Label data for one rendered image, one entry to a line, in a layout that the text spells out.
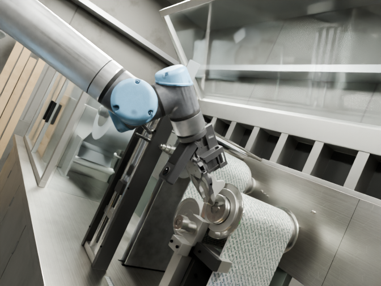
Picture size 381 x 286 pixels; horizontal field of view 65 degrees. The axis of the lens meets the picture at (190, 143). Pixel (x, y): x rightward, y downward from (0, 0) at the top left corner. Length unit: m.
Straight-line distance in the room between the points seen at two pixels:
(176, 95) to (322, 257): 0.65
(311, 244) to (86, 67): 0.81
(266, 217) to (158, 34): 3.68
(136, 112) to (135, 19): 3.74
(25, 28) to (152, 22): 3.77
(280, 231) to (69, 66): 0.69
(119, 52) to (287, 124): 3.14
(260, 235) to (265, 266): 0.11
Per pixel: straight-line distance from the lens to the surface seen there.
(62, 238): 1.17
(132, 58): 4.14
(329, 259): 1.00
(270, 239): 0.90
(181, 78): 0.64
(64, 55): 0.54
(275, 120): 1.26
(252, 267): 0.89
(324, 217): 1.02
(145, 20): 4.26
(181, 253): 0.82
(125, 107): 0.49
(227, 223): 0.78
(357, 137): 1.07
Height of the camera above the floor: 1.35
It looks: 2 degrees up
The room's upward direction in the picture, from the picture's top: 25 degrees clockwise
